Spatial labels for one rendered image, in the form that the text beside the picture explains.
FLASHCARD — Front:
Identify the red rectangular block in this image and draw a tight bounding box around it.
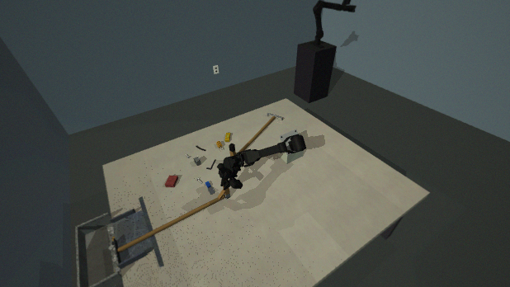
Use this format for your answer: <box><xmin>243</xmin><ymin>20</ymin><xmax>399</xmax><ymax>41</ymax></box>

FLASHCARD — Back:
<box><xmin>165</xmin><ymin>176</ymin><xmax>178</xmax><ymax>187</ymax></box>

